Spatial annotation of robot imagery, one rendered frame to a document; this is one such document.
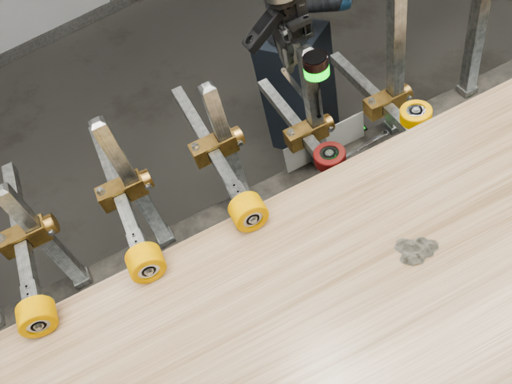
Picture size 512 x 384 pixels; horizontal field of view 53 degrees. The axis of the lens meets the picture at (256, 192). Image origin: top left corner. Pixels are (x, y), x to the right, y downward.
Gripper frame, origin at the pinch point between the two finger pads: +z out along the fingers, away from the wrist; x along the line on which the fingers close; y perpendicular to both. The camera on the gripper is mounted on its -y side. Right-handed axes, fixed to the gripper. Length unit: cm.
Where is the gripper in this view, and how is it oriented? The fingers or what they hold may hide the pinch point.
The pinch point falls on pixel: (286, 68)
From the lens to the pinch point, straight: 135.7
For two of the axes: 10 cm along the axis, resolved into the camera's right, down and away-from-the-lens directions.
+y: 8.9, -4.4, 1.2
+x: -4.2, -6.5, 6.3
